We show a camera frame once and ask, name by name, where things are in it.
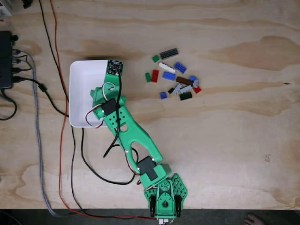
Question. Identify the white plastic bin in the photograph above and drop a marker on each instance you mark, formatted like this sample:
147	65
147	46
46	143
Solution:
82	93

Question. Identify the small blue lego brick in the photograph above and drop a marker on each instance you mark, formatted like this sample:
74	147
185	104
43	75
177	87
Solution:
163	95
192	78

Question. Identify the small green lego brick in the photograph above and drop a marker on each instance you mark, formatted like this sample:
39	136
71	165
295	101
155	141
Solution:
155	58

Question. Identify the small black lego brick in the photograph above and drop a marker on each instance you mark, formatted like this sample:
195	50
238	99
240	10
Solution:
170	91

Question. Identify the long white lego brick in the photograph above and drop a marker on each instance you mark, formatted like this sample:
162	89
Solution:
167	67

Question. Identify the dark green lego brick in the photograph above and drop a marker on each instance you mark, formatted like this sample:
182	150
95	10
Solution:
185	96

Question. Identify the long brown lego brick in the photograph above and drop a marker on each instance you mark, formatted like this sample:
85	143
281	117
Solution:
184	80

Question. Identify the blue hollow lego brick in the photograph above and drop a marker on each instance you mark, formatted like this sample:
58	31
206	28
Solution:
180	67

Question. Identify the small light grey lego brick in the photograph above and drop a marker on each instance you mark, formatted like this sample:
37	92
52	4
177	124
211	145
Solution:
196	83

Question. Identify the small red lego brick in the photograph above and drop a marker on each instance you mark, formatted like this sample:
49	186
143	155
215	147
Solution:
197	90

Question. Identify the long dark grey lego brick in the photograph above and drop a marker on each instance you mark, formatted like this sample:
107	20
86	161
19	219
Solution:
168	53

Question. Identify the black usb hub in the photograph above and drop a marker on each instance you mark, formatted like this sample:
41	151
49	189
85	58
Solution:
5	61

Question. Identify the black knob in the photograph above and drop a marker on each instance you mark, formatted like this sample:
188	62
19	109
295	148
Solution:
14	37

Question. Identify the black clamp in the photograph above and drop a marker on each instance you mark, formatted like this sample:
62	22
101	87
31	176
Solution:
27	4

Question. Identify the white device box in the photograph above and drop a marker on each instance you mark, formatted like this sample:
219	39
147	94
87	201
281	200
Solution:
4	8

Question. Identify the person's foot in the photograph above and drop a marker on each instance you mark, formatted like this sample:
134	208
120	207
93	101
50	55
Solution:
252	220

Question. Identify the black camera circuit board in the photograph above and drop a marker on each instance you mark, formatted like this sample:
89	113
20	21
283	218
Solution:
114	68

